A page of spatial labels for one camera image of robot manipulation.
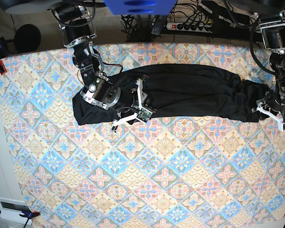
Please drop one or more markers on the white wall outlet box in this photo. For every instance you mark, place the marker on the white wall outlet box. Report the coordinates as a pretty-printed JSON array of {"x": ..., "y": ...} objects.
[{"x": 11, "y": 209}]

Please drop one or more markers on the patterned tablecloth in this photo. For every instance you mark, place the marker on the patterned tablecloth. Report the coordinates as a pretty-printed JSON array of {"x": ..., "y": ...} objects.
[{"x": 172, "y": 172}]

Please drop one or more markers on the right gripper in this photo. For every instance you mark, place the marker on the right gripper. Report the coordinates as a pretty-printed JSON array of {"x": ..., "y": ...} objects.
[{"x": 129, "y": 103}]

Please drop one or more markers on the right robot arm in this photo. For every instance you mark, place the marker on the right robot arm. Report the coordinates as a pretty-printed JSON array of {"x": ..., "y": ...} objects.
[{"x": 99, "y": 94}]

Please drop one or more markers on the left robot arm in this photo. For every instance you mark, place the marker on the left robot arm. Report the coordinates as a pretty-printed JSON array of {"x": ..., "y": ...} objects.
[{"x": 270, "y": 20}]

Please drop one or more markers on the black round stool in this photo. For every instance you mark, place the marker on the black round stool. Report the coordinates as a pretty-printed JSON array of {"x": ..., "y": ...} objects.
[{"x": 27, "y": 38}]

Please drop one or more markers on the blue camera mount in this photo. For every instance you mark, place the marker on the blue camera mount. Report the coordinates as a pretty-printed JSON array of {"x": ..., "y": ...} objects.
[{"x": 140, "y": 7}]

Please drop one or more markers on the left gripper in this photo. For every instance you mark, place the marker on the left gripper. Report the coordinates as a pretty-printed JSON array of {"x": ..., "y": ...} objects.
[{"x": 270, "y": 106}]

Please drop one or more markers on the black t-shirt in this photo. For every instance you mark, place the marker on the black t-shirt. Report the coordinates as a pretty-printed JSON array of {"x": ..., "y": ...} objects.
[{"x": 196, "y": 90}]

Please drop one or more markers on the white power strip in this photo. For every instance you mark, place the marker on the white power strip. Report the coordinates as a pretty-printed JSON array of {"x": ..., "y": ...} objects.
[{"x": 173, "y": 26}]

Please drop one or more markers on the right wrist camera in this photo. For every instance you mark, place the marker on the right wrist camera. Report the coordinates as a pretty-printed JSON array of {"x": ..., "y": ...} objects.
[{"x": 144, "y": 115}]

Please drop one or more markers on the lower left table clamp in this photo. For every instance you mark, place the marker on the lower left table clamp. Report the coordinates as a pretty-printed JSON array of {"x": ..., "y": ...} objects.
[{"x": 26, "y": 215}]

